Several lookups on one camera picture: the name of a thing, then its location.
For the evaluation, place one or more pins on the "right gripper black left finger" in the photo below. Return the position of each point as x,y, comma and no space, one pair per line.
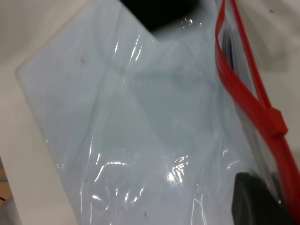
255,201

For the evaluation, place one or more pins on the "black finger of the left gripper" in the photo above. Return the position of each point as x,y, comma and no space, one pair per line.
164,11

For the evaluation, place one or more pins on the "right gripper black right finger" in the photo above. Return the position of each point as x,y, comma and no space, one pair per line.
277,187

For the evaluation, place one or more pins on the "red zipper slider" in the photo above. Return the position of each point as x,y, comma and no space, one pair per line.
277,123

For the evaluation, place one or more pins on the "transparent bag with red zipper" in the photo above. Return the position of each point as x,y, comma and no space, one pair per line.
145,131

